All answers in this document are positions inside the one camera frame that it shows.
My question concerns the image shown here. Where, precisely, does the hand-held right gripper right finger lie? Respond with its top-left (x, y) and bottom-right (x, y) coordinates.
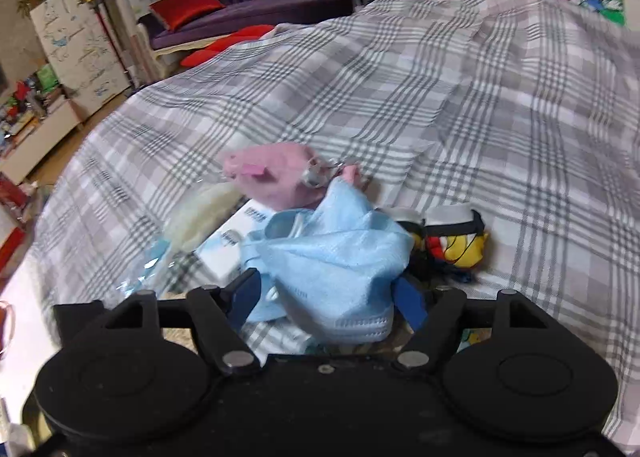
top-left (392, 274), bottom-right (556, 373)

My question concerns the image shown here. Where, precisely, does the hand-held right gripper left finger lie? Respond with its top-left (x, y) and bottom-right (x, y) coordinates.
top-left (102, 268), bottom-right (263, 373)

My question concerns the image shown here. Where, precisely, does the white tissue pack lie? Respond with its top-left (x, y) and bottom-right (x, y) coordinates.
top-left (192, 202), bottom-right (273, 288)

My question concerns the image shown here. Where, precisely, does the lemon print pouch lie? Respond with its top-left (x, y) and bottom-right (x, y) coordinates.
top-left (457, 329), bottom-right (488, 353)

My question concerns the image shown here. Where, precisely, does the cartoon printed cloth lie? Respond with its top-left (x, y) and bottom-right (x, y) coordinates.
top-left (375, 204), bottom-right (488, 283)

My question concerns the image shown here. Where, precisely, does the clear bag of white fluff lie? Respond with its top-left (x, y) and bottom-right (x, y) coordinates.
top-left (162, 182), bottom-right (246, 255)

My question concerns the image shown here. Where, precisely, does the blue face mask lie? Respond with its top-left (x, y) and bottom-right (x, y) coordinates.
top-left (240, 180), bottom-right (416, 345)

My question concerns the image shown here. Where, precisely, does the clear blue plastic packet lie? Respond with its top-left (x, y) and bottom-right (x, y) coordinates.
top-left (112, 237), bottom-right (173, 298)

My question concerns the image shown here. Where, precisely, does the grey plaid blanket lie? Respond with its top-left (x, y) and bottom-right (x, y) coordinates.
top-left (32, 0), bottom-right (640, 443)

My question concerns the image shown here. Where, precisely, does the red cloth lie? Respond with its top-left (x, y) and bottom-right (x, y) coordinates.
top-left (180, 23), bottom-right (276, 69)

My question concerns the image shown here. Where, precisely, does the white low stand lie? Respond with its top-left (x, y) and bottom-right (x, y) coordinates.
top-left (0, 97), bottom-right (83, 185)

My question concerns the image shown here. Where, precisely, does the pile of colourful clutter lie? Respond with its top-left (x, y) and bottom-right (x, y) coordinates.
top-left (0, 64), bottom-right (66, 158)

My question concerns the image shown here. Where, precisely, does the red cushion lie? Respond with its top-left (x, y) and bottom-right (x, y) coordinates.
top-left (149, 0), bottom-right (226, 32)

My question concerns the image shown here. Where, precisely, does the white printed cabinet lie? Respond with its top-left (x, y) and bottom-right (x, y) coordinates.
top-left (29, 0), bottom-right (132, 118)

